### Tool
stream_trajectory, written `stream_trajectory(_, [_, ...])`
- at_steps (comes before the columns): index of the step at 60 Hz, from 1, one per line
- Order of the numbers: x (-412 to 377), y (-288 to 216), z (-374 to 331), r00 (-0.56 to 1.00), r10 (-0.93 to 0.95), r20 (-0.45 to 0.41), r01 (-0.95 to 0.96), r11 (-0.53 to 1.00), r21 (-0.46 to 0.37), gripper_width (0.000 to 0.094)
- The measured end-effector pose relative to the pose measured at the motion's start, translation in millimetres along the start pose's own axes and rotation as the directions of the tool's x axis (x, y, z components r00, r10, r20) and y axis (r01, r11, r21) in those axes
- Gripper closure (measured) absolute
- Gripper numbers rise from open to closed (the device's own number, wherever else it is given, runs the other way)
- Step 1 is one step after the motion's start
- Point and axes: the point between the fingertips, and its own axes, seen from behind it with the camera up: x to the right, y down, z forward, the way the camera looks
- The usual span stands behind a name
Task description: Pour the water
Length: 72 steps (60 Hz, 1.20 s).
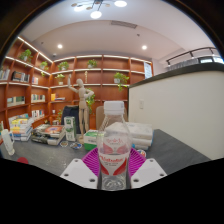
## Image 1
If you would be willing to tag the white stack of books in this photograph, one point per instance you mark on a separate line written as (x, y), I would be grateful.
(141, 135)

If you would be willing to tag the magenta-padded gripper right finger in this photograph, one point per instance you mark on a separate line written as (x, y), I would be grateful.
(148, 172)

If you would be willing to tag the flat round red coaster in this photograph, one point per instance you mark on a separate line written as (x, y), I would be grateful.
(22, 160)

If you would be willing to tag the chair with dark jacket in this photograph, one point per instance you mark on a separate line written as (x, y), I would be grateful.
(70, 118)

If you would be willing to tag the wooden shelf unit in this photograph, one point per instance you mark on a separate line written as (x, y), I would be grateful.
(106, 86)

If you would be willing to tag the small green white box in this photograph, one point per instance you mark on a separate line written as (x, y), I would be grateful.
(90, 140)

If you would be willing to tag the clear plastic water bottle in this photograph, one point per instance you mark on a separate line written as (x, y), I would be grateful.
(114, 156)

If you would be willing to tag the recessed ceiling light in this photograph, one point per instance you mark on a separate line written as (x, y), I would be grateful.
(144, 47)
(60, 46)

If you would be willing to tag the white printed mug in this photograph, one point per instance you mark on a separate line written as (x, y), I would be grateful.
(7, 141)

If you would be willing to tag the tan chair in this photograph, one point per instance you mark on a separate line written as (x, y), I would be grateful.
(99, 116)

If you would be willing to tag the tall green white carton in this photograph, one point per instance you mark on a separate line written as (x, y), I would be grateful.
(70, 129)

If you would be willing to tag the window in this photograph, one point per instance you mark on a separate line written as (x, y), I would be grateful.
(213, 60)

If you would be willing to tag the ceiling air vent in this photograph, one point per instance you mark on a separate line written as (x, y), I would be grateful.
(124, 24)

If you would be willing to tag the ceiling lamp with round bulbs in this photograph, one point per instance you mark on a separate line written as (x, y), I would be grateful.
(96, 8)

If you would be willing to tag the small round badge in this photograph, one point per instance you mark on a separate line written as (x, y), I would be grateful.
(142, 153)
(76, 145)
(64, 144)

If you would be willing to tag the black curtain rail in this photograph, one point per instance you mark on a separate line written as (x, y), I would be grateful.
(191, 51)

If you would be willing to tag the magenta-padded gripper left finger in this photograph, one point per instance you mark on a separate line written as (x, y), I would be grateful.
(78, 173)

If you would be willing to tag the white wall socket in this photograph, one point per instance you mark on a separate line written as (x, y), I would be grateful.
(141, 104)

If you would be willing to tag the white counter with dark top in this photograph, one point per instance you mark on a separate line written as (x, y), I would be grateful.
(180, 113)

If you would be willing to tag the wooden artist mannequin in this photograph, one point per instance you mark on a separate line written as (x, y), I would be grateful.
(82, 103)

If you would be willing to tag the dark stack of books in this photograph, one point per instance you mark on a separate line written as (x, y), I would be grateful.
(48, 135)

